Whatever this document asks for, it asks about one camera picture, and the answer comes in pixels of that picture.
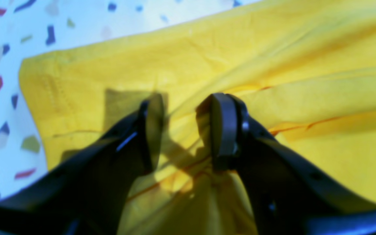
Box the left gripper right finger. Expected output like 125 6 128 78
209 93 376 235

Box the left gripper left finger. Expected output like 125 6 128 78
0 94 165 235

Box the yellow T-shirt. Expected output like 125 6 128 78
19 0 376 235

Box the terrazzo patterned table cloth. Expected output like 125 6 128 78
0 0 252 199

